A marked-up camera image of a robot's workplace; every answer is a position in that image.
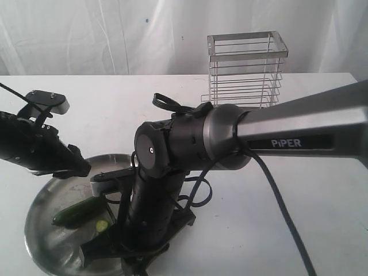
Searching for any cucumber slice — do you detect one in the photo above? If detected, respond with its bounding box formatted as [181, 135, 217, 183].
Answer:
[95, 220, 110, 233]

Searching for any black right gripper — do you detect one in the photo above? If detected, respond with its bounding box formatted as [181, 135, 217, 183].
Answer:
[79, 169, 196, 267]

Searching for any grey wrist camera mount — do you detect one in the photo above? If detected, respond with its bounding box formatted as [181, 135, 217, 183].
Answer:
[90, 168, 135, 197]

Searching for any white backdrop curtain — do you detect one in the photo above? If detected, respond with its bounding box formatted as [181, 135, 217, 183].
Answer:
[1, 1, 367, 80]

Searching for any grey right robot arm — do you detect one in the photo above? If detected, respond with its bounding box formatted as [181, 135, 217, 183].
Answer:
[80, 81, 367, 274]

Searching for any black kitchen knife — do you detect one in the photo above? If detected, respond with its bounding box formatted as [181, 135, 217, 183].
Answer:
[105, 202, 116, 224]

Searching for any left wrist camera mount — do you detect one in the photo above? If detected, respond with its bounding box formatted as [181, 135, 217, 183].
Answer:
[17, 90, 70, 119]

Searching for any chrome wire utensil rack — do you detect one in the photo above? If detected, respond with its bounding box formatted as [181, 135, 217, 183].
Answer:
[201, 31, 289, 109]

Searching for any green cucumber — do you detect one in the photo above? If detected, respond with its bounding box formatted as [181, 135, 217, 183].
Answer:
[52, 197, 106, 227]

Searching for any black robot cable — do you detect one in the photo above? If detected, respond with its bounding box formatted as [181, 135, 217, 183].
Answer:
[183, 149, 317, 276]

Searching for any round stainless steel plate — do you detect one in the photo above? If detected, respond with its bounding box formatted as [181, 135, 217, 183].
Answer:
[24, 154, 138, 275]

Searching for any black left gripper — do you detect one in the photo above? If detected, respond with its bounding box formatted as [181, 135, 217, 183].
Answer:
[1, 112, 91, 179]

